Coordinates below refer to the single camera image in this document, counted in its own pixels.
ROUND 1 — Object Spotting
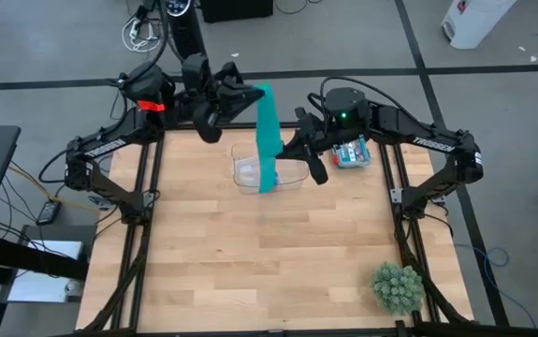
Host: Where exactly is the black box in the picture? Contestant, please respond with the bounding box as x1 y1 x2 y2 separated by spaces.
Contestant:
200 0 274 23

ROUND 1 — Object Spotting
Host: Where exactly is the black tower fan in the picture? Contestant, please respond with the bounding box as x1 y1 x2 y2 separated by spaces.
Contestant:
163 0 209 62

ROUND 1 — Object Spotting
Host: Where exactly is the black metal table frame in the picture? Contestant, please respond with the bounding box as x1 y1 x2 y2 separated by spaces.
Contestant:
76 119 538 337

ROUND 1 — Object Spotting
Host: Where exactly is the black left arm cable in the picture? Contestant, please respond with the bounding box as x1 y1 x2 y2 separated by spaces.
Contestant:
117 0 172 89

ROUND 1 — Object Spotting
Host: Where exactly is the white floor appliance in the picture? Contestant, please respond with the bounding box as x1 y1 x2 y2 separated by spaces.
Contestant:
440 0 517 51

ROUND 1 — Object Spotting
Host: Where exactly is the green artificial plant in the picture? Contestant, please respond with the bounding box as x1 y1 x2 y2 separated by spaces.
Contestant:
371 261 427 317

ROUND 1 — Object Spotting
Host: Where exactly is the teal white first aid kit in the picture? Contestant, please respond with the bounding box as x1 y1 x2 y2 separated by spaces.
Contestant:
331 136 372 169

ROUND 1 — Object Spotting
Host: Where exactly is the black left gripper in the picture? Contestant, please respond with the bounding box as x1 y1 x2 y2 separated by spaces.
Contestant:
174 61 266 144

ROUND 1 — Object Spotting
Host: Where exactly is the white grey box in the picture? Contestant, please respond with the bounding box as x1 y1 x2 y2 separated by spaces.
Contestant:
7 239 86 304

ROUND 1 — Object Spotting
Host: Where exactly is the clear plastic bin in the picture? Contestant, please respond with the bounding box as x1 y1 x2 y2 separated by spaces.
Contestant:
230 138 311 196

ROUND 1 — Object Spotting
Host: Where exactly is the black power adapter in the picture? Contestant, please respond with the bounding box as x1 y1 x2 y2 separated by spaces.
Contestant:
36 199 63 227

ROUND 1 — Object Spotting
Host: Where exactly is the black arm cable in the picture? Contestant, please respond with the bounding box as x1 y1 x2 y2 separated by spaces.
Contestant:
117 0 172 89
318 76 419 125

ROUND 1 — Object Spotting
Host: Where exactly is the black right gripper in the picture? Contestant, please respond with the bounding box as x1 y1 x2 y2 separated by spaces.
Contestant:
277 106 329 186

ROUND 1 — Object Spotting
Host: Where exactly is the white power strip with cables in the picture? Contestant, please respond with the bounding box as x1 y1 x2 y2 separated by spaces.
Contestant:
122 16 163 53

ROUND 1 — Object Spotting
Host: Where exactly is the teal elastic bandage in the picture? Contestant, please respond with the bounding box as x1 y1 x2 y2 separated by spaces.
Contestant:
254 83 284 194

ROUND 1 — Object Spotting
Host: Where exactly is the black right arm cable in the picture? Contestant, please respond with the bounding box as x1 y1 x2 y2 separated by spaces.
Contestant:
318 76 419 125

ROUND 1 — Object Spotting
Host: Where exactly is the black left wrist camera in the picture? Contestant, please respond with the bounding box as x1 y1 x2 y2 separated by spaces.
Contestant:
182 52 212 94

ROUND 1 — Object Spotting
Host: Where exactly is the blue floor cable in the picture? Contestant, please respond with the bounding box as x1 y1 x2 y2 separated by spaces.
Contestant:
455 242 538 329

